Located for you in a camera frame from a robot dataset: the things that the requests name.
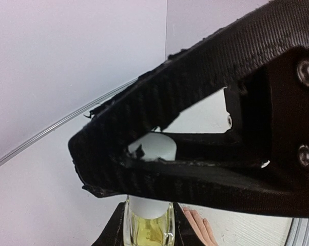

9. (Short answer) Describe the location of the mannequin hand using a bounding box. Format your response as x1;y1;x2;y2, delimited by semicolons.
183;207;218;246

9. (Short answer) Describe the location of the white nail polish cap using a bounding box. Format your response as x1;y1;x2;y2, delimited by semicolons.
127;132;178;220

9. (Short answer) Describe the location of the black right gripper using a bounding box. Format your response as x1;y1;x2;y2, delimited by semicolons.
89;47;309;200

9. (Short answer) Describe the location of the yellow nail polish bottle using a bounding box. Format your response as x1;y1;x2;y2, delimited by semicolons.
123;195;176;246

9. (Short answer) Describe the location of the aluminium table edge rail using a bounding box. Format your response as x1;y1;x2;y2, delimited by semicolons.
285;218;309;246

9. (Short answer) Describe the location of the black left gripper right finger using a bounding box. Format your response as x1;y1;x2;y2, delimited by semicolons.
173;202;203;246

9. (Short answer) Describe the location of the aluminium back table rail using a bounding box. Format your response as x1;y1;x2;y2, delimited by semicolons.
0;78;138;167

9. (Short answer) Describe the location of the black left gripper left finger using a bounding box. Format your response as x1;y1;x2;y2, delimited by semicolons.
92;202;125;246

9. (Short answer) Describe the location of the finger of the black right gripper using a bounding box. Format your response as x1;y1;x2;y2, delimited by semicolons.
68;1;309;218

